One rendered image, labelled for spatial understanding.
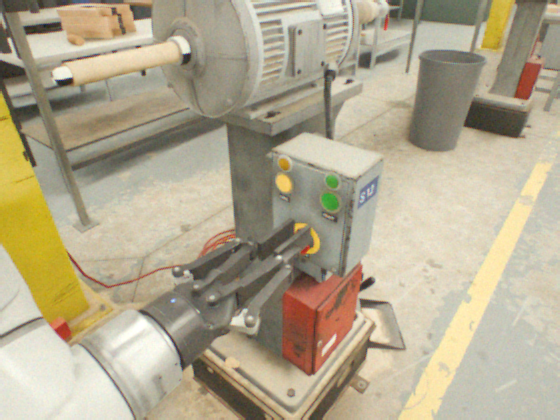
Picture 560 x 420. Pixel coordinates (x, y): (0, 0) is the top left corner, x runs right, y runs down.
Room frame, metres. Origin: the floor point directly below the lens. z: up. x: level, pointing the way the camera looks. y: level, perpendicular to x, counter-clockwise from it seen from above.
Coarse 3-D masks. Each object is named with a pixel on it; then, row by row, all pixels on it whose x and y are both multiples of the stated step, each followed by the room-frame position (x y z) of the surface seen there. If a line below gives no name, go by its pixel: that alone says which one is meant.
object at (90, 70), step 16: (144, 48) 0.63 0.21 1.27; (160, 48) 0.65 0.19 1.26; (176, 48) 0.67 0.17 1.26; (64, 64) 0.54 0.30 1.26; (80, 64) 0.54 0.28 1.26; (96, 64) 0.56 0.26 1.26; (112, 64) 0.58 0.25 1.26; (128, 64) 0.59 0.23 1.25; (144, 64) 0.62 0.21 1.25; (160, 64) 0.64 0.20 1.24; (80, 80) 0.54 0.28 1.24; (96, 80) 0.56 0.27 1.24
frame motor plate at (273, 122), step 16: (320, 80) 0.98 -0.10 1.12; (336, 80) 0.98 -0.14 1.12; (352, 80) 0.96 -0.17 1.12; (320, 96) 0.85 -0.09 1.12; (336, 96) 0.87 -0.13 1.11; (352, 96) 0.93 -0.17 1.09; (272, 112) 0.73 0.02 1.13; (288, 112) 0.75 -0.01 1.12; (304, 112) 0.77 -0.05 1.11; (320, 112) 0.82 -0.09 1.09; (256, 128) 0.71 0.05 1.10; (272, 128) 0.69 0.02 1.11
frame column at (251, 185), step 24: (312, 120) 0.81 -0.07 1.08; (240, 144) 0.86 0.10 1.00; (264, 144) 0.81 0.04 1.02; (240, 168) 0.86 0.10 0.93; (264, 168) 0.81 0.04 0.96; (240, 192) 0.86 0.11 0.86; (264, 192) 0.81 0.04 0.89; (240, 216) 0.87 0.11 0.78; (264, 216) 0.81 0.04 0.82; (240, 312) 0.88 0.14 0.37; (264, 336) 0.80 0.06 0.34
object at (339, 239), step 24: (288, 144) 0.59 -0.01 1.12; (312, 144) 0.59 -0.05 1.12; (336, 144) 0.59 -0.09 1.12; (312, 168) 0.52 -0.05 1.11; (336, 168) 0.51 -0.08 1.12; (360, 168) 0.51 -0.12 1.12; (288, 192) 0.54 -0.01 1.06; (312, 192) 0.52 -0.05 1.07; (336, 192) 0.49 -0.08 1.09; (360, 192) 0.49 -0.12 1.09; (288, 216) 0.55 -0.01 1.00; (312, 216) 0.52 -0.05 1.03; (336, 216) 0.49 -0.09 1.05; (360, 216) 0.50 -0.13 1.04; (312, 240) 0.52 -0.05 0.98; (336, 240) 0.49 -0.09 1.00; (360, 240) 0.51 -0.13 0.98; (336, 264) 0.48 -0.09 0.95
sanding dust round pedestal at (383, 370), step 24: (120, 288) 1.35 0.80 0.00; (144, 288) 1.35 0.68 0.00; (120, 312) 1.20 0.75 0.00; (408, 336) 1.06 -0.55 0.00; (384, 360) 0.95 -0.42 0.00; (192, 384) 0.84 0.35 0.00; (384, 384) 0.84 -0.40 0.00; (168, 408) 0.74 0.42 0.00; (192, 408) 0.74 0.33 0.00; (216, 408) 0.75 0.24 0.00; (336, 408) 0.75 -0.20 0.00; (384, 408) 0.75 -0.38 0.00
